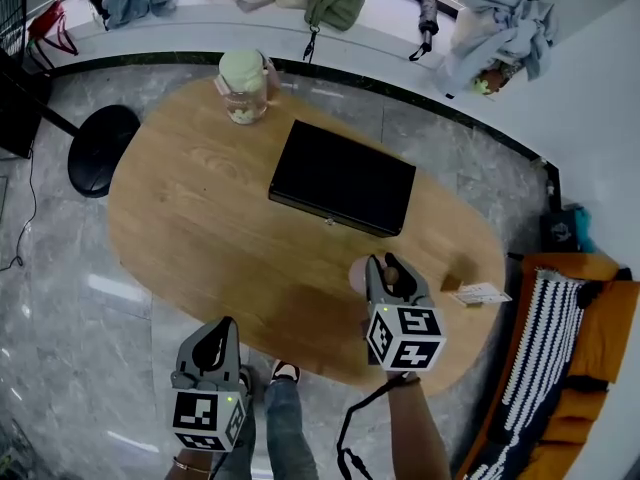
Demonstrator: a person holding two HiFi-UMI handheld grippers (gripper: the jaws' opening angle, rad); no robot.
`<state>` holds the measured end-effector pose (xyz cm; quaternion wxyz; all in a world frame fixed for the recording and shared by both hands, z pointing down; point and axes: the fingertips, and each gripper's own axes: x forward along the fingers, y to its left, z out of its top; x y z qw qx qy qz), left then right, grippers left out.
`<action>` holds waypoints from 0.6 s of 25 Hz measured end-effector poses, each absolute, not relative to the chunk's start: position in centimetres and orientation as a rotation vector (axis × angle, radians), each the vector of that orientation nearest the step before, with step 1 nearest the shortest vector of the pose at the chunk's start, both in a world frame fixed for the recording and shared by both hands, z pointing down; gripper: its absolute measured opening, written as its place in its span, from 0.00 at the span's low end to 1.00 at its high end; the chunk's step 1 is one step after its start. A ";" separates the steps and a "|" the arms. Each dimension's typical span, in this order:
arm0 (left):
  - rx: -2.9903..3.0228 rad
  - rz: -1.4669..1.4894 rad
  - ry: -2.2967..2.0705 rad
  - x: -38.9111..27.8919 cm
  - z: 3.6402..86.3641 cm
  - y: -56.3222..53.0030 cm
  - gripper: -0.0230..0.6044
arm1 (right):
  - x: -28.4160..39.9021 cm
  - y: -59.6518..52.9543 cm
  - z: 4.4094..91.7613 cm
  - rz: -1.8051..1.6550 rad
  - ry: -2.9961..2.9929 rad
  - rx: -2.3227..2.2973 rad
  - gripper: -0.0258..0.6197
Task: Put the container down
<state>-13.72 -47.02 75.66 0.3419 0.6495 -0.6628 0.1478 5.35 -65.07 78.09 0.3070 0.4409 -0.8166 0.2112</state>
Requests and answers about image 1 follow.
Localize person's right forearm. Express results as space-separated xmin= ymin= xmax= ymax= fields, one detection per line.
xmin=386 ymin=373 xmax=454 ymax=480

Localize person's leg in jeans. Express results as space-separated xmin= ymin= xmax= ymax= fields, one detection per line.
xmin=263 ymin=379 xmax=320 ymax=480
xmin=213 ymin=397 xmax=259 ymax=480

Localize person's left forearm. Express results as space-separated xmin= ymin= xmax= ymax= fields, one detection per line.
xmin=163 ymin=446 xmax=217 ymax=480

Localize person's left leg in jeans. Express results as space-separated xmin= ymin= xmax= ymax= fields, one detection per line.
xmin=213 ymin=397 xmax=259 ymax=480

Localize folded blue jeans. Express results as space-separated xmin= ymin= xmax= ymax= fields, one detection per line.
xmin=101 ymin=0 xmax=153 ymax=31

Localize orange sofa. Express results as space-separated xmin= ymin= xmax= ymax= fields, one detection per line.
xmin=455 ymin=251 xmax=640 ymax=480

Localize black round stand base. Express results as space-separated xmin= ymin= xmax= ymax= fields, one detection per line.
xmin=34 ymin=102 xmax=143 ymax=200

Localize person's left shoe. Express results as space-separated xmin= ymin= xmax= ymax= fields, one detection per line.
xmin=238 ymin=364 xmax=262 ymax=402

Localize person's right leg in jeans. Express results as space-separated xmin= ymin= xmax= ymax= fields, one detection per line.
xmin=263 ymin=379 xmax=320 ymax=480

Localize black small bag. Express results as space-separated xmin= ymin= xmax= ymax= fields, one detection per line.
xmin=538 ymin=209 xmax=581 ymax=255

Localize teal item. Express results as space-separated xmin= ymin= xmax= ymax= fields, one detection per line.
xmin=573 ymin=206 xmax=597 ymax=253

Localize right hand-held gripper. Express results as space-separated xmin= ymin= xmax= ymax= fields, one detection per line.
xmin=364 ymin=252 xmax=448 ymax=372

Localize black cabinet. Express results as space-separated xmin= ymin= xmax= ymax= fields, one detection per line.
xmin=0 ymin=49 xmax=54 ymax=161

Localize person's shoe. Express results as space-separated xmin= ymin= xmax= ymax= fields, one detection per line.
xmin=269 ymin=359 xmax=302 ymax=384
xmin=238 ymin=364 xmax=262 ymax=402

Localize black wire rack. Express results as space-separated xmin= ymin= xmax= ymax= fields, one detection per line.
xmin=0 ymin=0 xmax=28 ymax=60

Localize pink container with wooden knob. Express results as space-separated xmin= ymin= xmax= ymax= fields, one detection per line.
xmin=348 ymin=258 xmax=401 ymax=295

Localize white card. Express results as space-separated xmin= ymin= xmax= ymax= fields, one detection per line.
xmin=449 ymin=282 xmax=513 ymax=310

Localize thin bracelet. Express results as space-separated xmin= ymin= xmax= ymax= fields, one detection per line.
xmin=171 ymin=456 xmax=212 ymax=475

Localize person's right shoe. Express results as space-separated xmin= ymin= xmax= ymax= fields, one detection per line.
xmin=269 ymin=359 xmax=302 ymax=384

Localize glass jar with green lid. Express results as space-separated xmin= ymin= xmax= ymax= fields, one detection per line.
xmin=213 ymin=49 xmax=274 ymax=126

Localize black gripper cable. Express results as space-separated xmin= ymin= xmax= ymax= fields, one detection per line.
xmin=336 ymin=373 xmax=409 ymax=480

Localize light blue jacket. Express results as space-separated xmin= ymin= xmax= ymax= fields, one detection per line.
xmin=435 ymin=0 xmax=559 ymax=100

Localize black floor cable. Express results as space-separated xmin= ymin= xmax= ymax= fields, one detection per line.
xmin=0 ymin=146 xmax=39 ymax=273

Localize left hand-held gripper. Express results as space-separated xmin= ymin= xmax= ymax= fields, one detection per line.
xmin=169 ymin=316 xmax=251 ymax=454

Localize red bag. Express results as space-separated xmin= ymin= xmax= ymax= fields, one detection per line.
xmin=25 ymin=0 xmax=80 ymax=58

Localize folded dark umbrella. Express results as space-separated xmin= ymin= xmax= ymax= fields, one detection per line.
xmin=407 ymin=0 xmax=441 ymax=63

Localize black flat box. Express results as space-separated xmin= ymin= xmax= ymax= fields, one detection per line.
xmin=267 ymin=119 xmax=418 ymax=240

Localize black white striped blanket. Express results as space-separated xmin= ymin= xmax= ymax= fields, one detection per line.
xmin=463 ymin=266 xmax=587 ymax=480

